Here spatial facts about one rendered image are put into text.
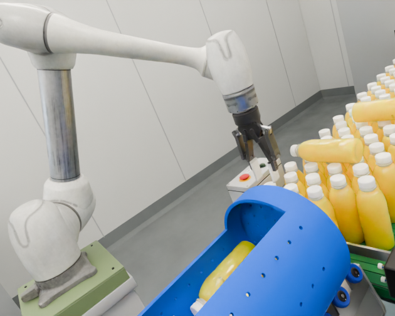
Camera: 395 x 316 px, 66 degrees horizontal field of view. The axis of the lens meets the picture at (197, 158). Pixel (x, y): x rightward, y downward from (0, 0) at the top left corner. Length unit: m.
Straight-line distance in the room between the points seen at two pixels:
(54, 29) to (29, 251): 0.61
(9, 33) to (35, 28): 0.07
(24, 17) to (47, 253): 0.64
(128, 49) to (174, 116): 2.84
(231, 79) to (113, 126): 2.65
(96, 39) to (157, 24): 2.93
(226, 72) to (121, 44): 0.28
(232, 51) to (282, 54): 4.24
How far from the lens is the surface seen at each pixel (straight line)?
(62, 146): 1.12
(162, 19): 3.84
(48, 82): 1.09
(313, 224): 0.64
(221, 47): 0.82
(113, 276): 1.03
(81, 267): 1.10
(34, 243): 1.03
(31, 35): 0.91
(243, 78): 0.82
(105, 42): 0.87
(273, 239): 0.58
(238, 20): 4.53
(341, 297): 0.80
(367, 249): 0.88
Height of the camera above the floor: 1.56
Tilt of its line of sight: 19 degrees down
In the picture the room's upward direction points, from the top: 23 degrees counter-clockwise
